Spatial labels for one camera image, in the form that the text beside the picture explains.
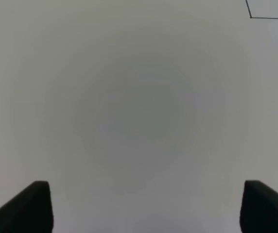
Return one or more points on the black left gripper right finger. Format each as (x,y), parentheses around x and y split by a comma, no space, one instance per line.
(259,208)

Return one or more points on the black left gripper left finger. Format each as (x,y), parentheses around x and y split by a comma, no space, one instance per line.
(30,211)

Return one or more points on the black outlined template sheet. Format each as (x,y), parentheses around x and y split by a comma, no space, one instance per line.
(263,8)

